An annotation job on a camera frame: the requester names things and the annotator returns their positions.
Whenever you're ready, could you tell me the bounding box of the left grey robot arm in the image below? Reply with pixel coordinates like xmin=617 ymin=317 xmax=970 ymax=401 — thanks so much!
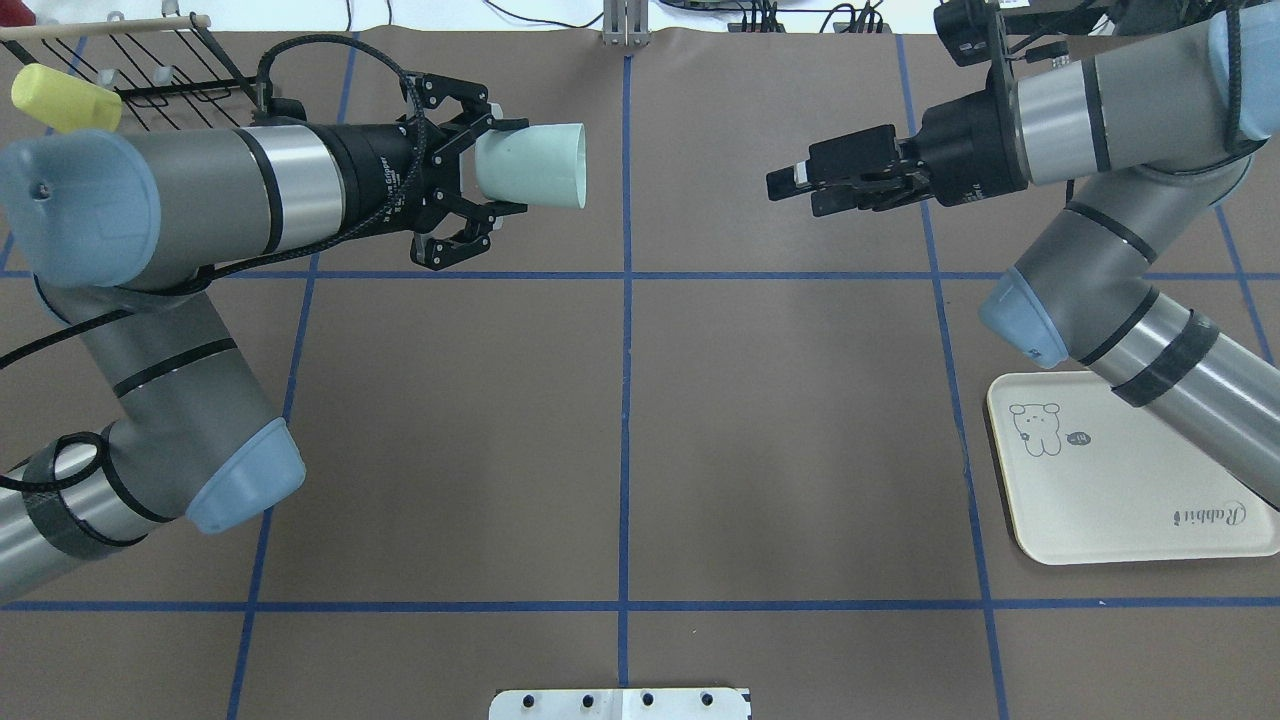
xmin=3 ymin=73 xmax=529 ymax=601

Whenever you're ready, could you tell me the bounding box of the aluminium frame post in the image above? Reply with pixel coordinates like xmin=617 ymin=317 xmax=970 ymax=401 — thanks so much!
xmin=600 ymin=0 xmax=652 ymax=47

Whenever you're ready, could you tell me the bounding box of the yellow plastic cup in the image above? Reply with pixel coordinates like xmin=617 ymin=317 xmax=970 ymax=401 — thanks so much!
xmin=10 ymin=63 xmax=123 ymax=135

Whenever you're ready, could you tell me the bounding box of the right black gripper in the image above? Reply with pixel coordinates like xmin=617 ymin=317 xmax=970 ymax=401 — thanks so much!
xmin=765 ymin=90 xmax=1028 ymax=217

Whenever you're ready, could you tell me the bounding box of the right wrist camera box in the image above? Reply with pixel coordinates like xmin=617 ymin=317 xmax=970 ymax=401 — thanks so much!
xmin=805 ymin=126 xmax=899 ymax=186

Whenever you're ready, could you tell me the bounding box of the pale green plastic cup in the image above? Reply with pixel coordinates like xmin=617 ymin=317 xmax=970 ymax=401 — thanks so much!
xmin=475 ymin=123 xmax=588 ymax=210

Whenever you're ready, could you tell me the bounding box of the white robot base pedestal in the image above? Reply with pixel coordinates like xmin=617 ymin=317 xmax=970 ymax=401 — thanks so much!
xmin=488 ymin=687 xmax=753 ymax=719

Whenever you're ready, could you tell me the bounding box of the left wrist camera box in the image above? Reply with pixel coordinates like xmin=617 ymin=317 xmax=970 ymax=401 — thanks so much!
xmin=932 ymin=1 xmax=1007 ymax=67

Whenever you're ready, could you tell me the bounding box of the cream rabbit serving tray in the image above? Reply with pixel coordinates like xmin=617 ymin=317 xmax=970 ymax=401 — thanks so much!
xmin=986 ymin=372 xmax=1277 ymax=566

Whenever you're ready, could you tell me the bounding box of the black orange power strip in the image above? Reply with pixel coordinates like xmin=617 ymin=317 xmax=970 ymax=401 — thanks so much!
xmin=726 ymin=1 xmax=892 ymax=35

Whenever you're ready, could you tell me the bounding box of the black wire cup rack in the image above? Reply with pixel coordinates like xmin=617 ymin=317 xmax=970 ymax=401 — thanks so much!
xmin=3 ymin=1 xmax=257 ymax=124

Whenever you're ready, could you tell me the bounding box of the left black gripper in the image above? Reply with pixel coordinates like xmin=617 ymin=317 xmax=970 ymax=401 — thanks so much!
xmin=317 ymin=72 xmax=529 ymax=272

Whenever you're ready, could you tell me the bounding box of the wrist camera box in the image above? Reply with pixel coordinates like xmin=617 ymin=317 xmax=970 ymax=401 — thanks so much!
xmin=932 ymin=1 xmax=1007 ymax=67
xmin=805 ymin=126 xmax=899 ymax=186

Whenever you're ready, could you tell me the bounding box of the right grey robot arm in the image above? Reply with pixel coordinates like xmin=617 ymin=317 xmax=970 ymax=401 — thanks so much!
xmin=765 ymin=1 xmax=1279 ymax=506

